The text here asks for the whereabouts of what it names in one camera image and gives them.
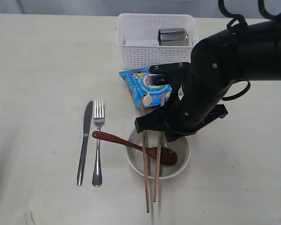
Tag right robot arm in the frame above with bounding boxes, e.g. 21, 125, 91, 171
134, 13, 281, 141

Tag silver metal fork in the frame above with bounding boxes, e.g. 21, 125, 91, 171
92, 99, 105, 187

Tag white floral ceramic dish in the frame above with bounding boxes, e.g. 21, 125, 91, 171
126, 129, 191, 180

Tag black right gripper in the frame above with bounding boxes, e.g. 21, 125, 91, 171
134, 104, 228, 141

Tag white perforated plastic basket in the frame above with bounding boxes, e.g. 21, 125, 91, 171
116, 13, 198, 69

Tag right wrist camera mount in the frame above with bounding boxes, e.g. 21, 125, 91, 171
147, 62, 191, 86

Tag silver table knife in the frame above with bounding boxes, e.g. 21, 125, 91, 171
76, 100, 93, 186

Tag stainless steel cup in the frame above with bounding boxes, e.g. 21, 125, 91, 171
158, 28, 189, 46

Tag brown wooden spoon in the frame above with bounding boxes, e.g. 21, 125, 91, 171
92, 131, 177, 165

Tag blue snack bag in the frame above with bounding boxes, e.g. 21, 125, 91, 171
119, 67, 171, 108

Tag wooden chopstick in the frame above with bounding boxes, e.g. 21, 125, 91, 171
139, 97, 151, 213
153, 93, 166, 203

